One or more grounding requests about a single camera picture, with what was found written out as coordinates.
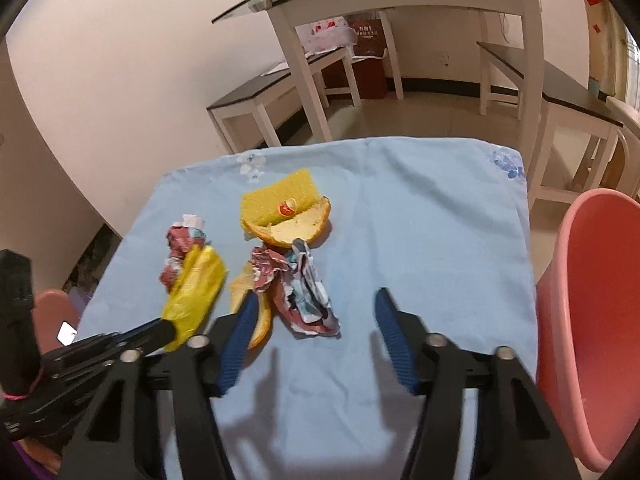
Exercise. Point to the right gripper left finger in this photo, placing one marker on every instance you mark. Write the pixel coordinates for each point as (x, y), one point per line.
(213, 360)

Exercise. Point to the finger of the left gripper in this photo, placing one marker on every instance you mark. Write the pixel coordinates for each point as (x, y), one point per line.
(148, 337)

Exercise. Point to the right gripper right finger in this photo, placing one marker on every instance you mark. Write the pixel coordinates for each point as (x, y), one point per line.
(420, 358)

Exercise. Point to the yellow plastic wrapper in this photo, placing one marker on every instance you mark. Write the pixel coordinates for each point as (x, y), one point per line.
(195, 291)

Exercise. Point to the pink plastic trash bin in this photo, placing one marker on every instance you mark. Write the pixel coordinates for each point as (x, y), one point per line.
(588, 326)

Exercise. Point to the red white snack wrapper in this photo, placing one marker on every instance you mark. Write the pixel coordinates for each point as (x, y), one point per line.
(292, 284)

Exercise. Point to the light blue tablecloth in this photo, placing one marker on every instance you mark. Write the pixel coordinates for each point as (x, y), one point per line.
(443, 224)

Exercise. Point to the yellow foam sponge pad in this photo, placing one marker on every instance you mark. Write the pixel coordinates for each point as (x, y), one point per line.
(279, 201)

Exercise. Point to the orange peel half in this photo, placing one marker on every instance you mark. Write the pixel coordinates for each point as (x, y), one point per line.
(308, 226)

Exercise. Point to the black-top bench right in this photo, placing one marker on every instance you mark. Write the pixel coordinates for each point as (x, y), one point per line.
(565, 103)

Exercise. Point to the black-top bench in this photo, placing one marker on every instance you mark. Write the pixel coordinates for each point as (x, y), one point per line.
(565, 103)
(253, 97)

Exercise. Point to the dark red paper bag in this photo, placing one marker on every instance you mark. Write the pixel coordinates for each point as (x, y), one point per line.
(367, 57)

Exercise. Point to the black-top bench left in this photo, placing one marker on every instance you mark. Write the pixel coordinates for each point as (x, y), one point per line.
(253, 97)

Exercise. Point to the white plastic stool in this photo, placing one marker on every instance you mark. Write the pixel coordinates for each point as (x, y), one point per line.
(622, 172)

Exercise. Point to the white glass-top dining table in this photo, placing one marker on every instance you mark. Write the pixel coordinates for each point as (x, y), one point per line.
(400, 0)

